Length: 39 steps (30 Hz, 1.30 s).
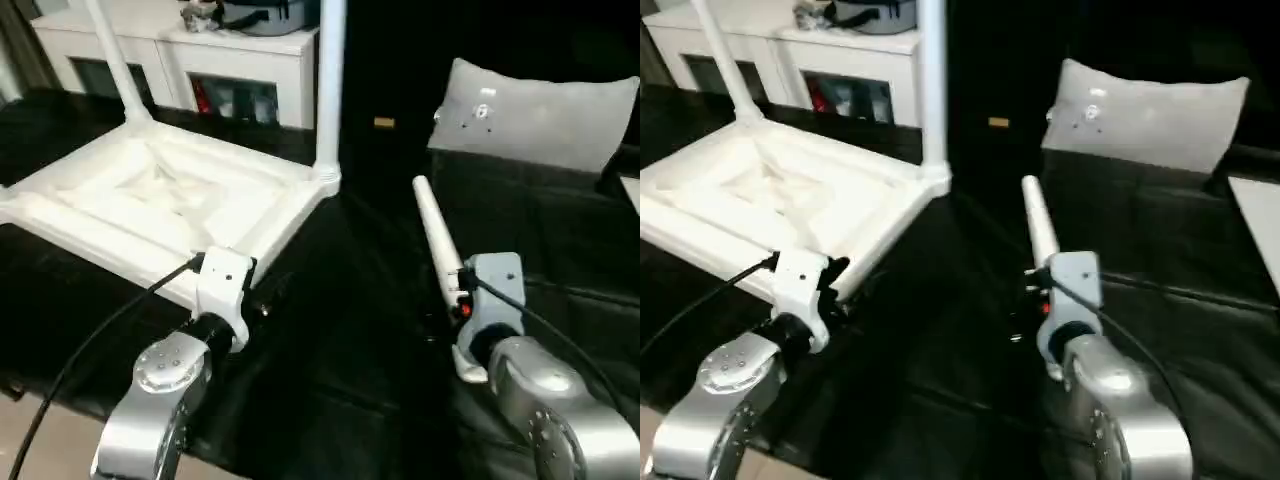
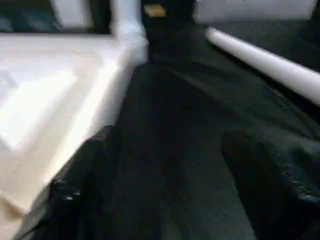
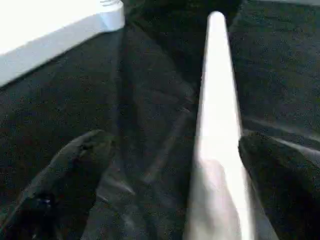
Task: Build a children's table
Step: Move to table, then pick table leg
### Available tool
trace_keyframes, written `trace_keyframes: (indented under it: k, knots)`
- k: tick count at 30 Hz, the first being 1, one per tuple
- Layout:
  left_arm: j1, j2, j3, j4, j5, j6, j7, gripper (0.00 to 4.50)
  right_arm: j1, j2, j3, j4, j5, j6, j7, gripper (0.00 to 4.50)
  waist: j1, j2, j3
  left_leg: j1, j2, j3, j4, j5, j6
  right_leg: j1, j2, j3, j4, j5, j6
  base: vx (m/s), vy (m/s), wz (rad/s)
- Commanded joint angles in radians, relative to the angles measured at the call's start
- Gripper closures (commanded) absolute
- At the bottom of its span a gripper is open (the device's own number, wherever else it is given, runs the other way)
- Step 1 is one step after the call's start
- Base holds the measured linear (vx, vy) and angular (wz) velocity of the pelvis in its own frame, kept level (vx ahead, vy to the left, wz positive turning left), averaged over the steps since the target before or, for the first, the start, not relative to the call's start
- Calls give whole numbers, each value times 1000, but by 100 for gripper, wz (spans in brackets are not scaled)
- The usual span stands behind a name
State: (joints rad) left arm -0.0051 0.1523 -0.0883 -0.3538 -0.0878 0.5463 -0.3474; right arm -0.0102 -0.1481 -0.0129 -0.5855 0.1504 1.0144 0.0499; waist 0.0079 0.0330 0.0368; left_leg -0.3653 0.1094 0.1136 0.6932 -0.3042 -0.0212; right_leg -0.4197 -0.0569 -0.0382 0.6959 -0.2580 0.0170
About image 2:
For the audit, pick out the black work mat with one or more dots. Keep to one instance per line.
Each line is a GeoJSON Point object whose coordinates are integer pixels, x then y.
{"type": "Point", "coordinates": [175, 125]}

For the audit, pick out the white cabinet with glass doors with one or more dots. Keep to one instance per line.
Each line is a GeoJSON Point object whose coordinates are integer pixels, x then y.
{"type": "Point", "coordinates": [70, 12]}

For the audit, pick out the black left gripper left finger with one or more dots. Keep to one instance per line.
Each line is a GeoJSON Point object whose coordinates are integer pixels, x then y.
{"type": "Point", "coordinates": [75, 195]}

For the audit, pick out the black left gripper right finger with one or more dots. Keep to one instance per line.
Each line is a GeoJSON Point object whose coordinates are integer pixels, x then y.
{"type": "Point", "coordinates": [280, 200]}

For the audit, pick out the white plastic table top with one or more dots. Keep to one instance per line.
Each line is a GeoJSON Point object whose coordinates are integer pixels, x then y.
{"type": "Point", "coordinates": [40, 100]}

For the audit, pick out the white plastic table leg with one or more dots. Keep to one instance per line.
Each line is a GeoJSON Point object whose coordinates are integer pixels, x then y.
{"type": "Point", "coordinates": [270, 65]}
{"type": "Point", "coordinates": [127, 20]}

